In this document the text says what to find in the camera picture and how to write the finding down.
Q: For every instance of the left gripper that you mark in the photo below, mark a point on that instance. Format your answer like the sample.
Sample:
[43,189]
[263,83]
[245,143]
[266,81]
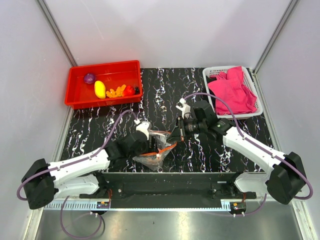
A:
[153,148]

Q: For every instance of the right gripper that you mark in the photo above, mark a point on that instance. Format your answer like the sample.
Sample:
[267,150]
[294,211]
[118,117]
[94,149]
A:
[177,135]

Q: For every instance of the clear zip top bag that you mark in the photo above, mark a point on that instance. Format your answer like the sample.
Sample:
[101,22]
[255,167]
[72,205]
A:
[154,161]

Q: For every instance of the red fake fruit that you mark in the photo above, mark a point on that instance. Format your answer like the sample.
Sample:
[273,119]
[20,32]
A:
[129,91]

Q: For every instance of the orange fake fruit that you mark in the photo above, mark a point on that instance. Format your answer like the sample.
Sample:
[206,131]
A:
[119,92]

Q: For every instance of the yellow fake lemon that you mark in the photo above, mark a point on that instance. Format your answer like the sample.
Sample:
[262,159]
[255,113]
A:
[100,89]

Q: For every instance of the pink fake fruit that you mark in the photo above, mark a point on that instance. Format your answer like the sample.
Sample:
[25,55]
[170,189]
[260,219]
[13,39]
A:
[89,78]

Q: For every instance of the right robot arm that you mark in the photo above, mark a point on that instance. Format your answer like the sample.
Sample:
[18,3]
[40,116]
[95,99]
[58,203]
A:
[283,174]

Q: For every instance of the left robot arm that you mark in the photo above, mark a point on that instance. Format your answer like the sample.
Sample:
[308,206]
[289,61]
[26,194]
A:
[46,181]

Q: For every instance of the black marble mat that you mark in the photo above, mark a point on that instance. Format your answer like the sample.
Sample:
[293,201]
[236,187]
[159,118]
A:
[162,89]

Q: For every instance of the pink cloth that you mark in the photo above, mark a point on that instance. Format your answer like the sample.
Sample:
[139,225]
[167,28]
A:
[229,86]

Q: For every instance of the white plastic basket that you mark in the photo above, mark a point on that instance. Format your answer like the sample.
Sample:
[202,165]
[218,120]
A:
[247,82]

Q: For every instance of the red plastic bin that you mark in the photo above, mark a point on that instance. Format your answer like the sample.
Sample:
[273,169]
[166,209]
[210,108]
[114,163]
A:
[80,95]

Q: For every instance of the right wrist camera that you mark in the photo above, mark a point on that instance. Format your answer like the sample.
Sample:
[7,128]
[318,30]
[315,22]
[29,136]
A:
[183,107]

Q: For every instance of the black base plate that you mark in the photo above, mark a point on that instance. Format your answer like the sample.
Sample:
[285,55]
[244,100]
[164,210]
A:
[167,190]

